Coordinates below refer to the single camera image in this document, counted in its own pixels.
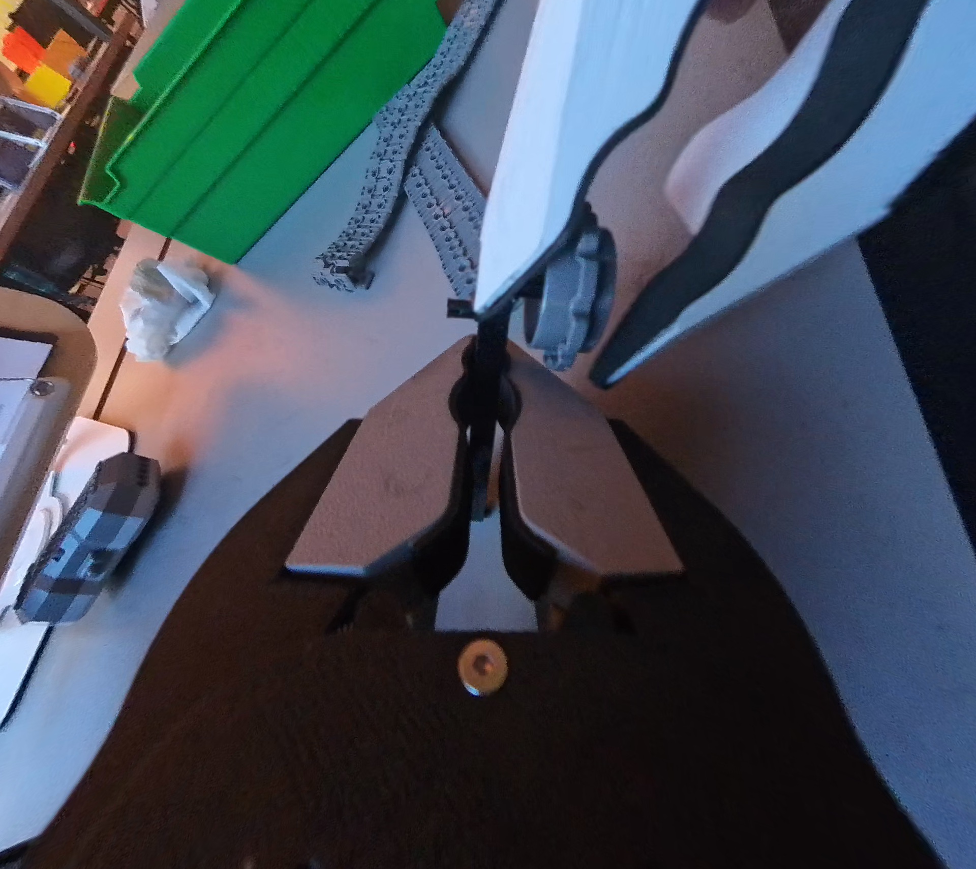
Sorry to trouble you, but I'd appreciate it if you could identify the dark grey brick block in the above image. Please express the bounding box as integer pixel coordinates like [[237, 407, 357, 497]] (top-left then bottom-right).
[[14, 453, 163, 627]]

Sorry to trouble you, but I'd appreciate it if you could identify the background shelf with coloured bins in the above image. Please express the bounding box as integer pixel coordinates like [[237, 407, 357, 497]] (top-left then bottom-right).
[[0, 0, 207, 145]]

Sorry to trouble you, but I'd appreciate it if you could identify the long grey toy track strip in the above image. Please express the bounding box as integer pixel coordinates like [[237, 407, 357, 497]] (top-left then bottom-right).
[[403, 125, 489, 302]]

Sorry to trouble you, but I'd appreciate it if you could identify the green plastic bin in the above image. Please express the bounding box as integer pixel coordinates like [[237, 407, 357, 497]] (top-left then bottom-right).
[[76, 0, 454, 266]]

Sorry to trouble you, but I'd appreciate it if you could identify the grey desk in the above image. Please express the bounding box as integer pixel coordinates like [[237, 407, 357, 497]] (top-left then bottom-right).
[[0, 0, 976, 869]]

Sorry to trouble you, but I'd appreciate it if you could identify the person's right hand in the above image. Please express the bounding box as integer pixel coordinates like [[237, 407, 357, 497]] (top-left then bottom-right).
[[669, 0, 904, 139]]

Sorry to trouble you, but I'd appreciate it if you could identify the crumpled white plastic bag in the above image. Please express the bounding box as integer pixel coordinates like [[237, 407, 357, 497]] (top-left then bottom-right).
[[118, 257, 215, 363]]

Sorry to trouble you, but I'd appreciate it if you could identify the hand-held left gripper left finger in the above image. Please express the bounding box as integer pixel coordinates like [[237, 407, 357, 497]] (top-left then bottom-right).
[[284, 337, 477, 626]]

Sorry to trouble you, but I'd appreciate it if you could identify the short grey toy track piece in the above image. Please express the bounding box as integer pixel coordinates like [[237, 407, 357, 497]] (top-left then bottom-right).
[[313, 0, 510, 290]]

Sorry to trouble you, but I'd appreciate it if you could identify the black perforated toy beam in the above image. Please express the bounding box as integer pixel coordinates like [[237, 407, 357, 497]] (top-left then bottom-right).
[[444, 297, 513, 525]]

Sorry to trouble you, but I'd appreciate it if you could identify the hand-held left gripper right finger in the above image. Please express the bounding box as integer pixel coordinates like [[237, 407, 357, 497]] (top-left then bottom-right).
[[499, 341, 686, 630]]

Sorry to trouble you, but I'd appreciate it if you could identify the sign board with wooden edge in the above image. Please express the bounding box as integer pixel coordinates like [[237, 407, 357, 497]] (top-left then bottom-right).
[[0, 285, 100, 580]]

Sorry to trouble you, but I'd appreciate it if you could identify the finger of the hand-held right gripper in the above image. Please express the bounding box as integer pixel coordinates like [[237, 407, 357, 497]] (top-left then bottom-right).
[[589, 0, 976, 391], [473, 0, 832, 317]]

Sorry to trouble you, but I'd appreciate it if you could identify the grey toy wheel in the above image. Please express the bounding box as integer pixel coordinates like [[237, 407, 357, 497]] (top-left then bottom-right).
[[521, 205, 617, 373]]

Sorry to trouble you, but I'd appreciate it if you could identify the white rounded flat plate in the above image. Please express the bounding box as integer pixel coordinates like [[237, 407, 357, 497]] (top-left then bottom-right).
[[0, 415, 134, 729]]

